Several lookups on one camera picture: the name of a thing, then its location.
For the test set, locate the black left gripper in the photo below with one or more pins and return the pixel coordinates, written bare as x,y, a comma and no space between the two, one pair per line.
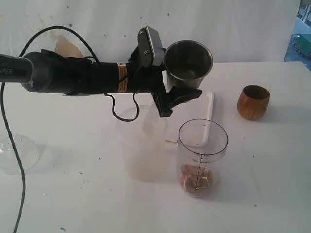
150,80

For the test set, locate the stainless steel cup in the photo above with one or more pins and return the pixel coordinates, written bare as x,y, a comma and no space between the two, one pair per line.
187,62

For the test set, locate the brown wooden cup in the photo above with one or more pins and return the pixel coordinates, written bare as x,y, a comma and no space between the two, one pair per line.
253,102

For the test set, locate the wooden pieces pile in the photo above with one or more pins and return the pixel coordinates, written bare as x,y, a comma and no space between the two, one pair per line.
195,180

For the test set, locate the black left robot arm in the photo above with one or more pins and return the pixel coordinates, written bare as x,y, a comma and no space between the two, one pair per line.
49,72

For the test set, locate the clear measuring beaker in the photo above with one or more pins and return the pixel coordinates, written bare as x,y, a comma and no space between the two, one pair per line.
208,156

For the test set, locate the white plastic tray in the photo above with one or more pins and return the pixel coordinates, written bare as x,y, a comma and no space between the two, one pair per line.
204,108

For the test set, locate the translucent plastic container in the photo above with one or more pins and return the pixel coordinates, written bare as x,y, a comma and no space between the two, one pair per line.
142,143

